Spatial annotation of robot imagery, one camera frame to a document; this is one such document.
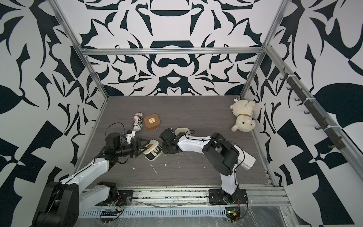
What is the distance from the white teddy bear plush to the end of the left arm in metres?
0.63

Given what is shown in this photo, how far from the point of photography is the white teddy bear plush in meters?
0.98

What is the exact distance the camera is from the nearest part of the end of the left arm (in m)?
0.66
